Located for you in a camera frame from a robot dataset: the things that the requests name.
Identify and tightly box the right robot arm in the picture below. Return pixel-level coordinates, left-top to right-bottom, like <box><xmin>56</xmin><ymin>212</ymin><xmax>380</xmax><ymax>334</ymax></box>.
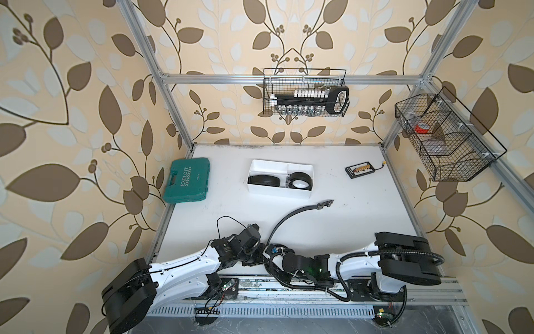
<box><xmin>266</xmin><ymin>232</ymin><xmax>444</xmax><ymax>294</ymax></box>

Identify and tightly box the aluminium frame post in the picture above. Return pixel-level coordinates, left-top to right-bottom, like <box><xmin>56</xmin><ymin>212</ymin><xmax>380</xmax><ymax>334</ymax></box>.
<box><xmin>118</xmin><ymin>1</ymin><xmax>194</xmax><ymax>158</ymax></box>

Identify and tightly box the white divided storage box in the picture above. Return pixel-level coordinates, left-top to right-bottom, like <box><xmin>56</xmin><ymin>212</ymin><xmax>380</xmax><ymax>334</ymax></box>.
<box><xmin>246</xmin><ymin>159</ymin><xmax>315</xmax><ymax>199</ymax></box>

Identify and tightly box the back wire basket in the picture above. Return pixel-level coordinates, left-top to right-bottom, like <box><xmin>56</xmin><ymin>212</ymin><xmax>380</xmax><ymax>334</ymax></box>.
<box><xmin>262</xmin><ymin>68</ymin><xmax>350</xmax><ymax>118</ymax></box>

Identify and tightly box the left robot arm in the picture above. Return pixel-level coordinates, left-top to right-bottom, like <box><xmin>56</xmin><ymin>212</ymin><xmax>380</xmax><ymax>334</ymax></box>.
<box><xmin>102</xmin><ymin>224</ymin><xmax>263</xmax><ymax>333</ymax></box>

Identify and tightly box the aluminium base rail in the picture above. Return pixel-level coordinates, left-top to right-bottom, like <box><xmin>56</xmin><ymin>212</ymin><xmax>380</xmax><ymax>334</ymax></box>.
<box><xmin>152</xmin><ymin>275</ymin><xmax>468</xmax><ymax>308</ymax></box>

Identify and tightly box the black parallel charging board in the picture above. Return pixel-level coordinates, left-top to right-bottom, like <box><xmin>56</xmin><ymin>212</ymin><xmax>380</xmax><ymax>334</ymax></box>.
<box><xmin>345</xmin><ymin>161</ymin><xmax>386</xmax><ymax>179</ymax></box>

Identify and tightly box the green tool case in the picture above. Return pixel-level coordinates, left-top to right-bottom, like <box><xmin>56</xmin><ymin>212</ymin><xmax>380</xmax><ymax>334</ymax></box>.
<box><xmin>163</xmin><ymin>157</ymin><xmax>210</xmax><ymax>204</ymax></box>

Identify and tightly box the black corrugated cable conduit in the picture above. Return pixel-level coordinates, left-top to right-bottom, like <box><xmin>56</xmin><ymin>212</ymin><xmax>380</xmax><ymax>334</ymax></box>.
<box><xmin>263</xmin><ymin>245</ymin><xmax>446</xmax><ymax>324</ymax></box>

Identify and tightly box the wire basket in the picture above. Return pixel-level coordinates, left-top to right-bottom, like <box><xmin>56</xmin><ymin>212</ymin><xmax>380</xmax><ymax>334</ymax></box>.
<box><xmin>262</xmin><ymin>68</ymin><xmax>350</xmax><ymax>118</ymax></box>
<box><xmin>395</xmin><ymin>87</ymin><xmax>507</xmax><ymax>182</ymax></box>

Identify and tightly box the red item in basket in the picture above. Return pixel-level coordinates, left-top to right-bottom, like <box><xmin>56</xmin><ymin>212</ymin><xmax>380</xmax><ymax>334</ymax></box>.
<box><xmin>414</xmin><ymin>122</ymin><xmax>431</xmax><ymax>134</ymax></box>

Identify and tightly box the black socket holder set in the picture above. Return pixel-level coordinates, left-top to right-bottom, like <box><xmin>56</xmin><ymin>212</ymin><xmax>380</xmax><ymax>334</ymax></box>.
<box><xmin>267</xmin><ymin>86</ymin><xmax>350</xmax><ymax>117</ymax></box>

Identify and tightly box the right wire basket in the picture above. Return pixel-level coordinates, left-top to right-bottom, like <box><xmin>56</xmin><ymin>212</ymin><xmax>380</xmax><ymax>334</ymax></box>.
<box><xmin>395</xmin><ymin>87</ymin><xmax>507</xmax><ymax>182</ymax></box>

